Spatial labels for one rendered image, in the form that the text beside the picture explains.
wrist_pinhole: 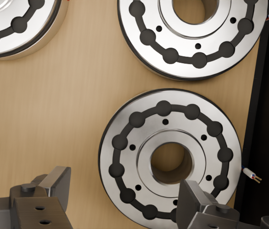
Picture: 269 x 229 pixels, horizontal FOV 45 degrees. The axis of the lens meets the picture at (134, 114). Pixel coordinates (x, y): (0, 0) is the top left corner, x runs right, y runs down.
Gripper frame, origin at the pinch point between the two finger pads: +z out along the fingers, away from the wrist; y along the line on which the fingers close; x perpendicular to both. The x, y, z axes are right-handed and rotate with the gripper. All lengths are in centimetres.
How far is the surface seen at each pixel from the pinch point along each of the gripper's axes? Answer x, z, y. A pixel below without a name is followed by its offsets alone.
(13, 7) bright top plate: 9.6, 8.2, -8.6
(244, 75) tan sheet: 7.2, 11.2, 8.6
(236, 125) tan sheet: 3.2, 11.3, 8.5
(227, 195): -1.6, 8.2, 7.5
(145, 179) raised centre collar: -1.0, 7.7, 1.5
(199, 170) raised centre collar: 0.1, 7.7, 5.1
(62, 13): 10.0, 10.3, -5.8
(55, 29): 8.8, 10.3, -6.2
